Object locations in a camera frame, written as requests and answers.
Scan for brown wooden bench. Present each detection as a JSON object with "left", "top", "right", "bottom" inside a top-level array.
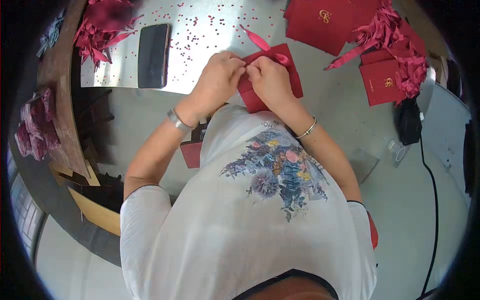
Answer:
[{"left": 37, "top": 0, "right": 122, "bottom": 237}]

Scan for person's left hand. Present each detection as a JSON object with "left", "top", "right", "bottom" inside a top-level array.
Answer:
[{"left": 185, "top": 51, "right": 247, "bottom": 121}]

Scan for person's body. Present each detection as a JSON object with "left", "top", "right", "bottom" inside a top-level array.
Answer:
[{"left": 120, "top": 104, "right": 379, "bottom": 300}]

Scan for person's right hand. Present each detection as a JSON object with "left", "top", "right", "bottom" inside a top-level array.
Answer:
[{"left": 245, "top": 56, "right": 297, "bottom": 113}]

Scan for scattered red paper dots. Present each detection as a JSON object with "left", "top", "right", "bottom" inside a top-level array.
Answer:
[{"left": 82, "top": 2, "right": 287, "bottom": 89}]

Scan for red box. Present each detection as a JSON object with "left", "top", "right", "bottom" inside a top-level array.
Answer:
[{"left": 180, "top": 139, "right": 204, "bottom": 169}]

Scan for stack of red cards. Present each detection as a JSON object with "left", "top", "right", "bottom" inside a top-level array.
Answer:
[{"left": 283, "top": 0, "right": 387, "bottom": 57}]

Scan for person's right thumb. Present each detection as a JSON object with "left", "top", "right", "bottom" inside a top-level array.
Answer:
[{"left": 245, "top": 65, "right": 263, "bottom": 91}]

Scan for black smartphone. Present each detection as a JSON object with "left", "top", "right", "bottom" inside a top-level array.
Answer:
[{"left": 137, "top": 23, "right": 172, "bottom": 90}]

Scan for red card with gold emblem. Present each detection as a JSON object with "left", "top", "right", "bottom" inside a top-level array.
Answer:
[{"left": 359, "top": 59, "right": 407, "bottom": 107}]

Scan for pink satin ribbon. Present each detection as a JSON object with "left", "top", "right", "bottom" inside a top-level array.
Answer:
[{"left": 239, "top": 25, "right": 292, "bottom": 67}]

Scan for pile of pink ribbons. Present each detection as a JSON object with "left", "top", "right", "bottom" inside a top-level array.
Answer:
[{"left": 73, "top": 0, "right": 145, "bottom": 72}]

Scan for black cable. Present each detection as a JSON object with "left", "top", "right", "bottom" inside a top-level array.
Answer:
[{"left": 419, "top": 135, "right": 440, "bottom": 297}]

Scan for person's left fingers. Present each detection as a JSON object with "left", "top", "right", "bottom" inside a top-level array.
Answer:
[{"left": 225, "top": 52, "right": 247, "bottom": 89}]

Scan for bag of pink ribbons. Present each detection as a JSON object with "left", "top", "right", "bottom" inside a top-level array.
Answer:
[{"left": 14, "top": 88, "right": 61, "bottom": 162}]

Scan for clear plastic tape dispenser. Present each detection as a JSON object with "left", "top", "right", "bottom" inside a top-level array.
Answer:
[{"left": 388, "top": 139, "right": 411, "bottom": 168}]

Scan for person's right fingers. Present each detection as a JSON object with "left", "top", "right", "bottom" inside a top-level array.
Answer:
[{"left": 252, "top": 56, "right": 280, "bottom": 76}]

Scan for heap of pink ribbon strips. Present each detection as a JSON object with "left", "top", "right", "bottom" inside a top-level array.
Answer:
[{"left": 325, "top": 0, "right": 429, "bottom": 106}]

